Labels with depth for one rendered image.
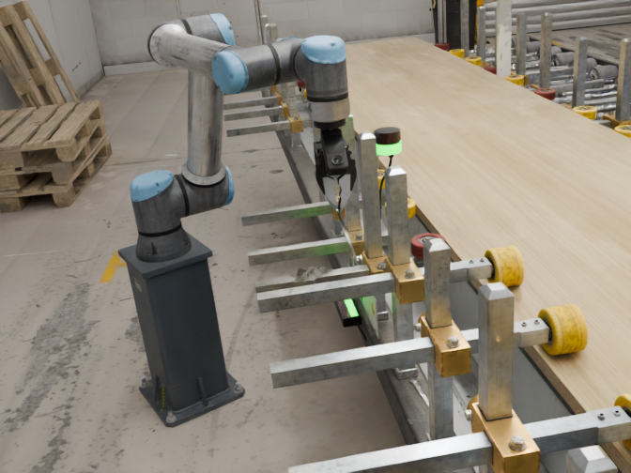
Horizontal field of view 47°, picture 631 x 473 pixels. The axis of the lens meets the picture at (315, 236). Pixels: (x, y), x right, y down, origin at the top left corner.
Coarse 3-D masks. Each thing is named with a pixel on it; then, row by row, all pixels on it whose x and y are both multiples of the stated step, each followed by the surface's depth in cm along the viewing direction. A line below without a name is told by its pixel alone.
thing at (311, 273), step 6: (300, 270) 167; (306, 270) 166; (312, 270) 166; (318, 270) 166; (324, 270) 167; (294, 276) 166; (300, 276) 164; (306, 276) 164; (312, 276) 165; (318, 276) 165
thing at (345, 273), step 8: (416, 264) 168; (328, 272) 168; (336, 272) 167; (344, 272) 167; (352, 272) 167; (360, 272) 167; (368, 272) 167; (272, 280) 167; (280, 280) 166; (288, 280) 166; (320, 280) 166; (328, 280) 166; (336, 280) 167; (256, 288) 164; (264, 288) 165; (272, 288) 165; (280, 288) 165; (256, 296) 165
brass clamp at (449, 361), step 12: (420, 324) 125; (432, 336) 118; (444, 336) 118; (456, 336) 118; (444, 348) 115; (456, 348) 114; (468, 348) 114; (444, 360) 115; (456, 360) 115; (468, 360) 115; (444, 372) 115; (456, 372) 116; (468, 372) 116
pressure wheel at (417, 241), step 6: (426, 234) 171; (432, 234) 171; (438, 234) 170; (414, 240) 168; (420, 240) 168; (426, 240) 168; (444, 240) 167; (414, 246) 167; (420, 246) 165; (414, 252) 167; (420, 252) 166; (420, 258) 166
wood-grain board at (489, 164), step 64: (384, 64) 369; (448, 64) 354; (448, 128) 253; (512, 128) 246; (576, 128) 239; (448, 192) 196; (512, 192) 192; (576, 192) 187; (576, 256) 155; (576, 384) 115
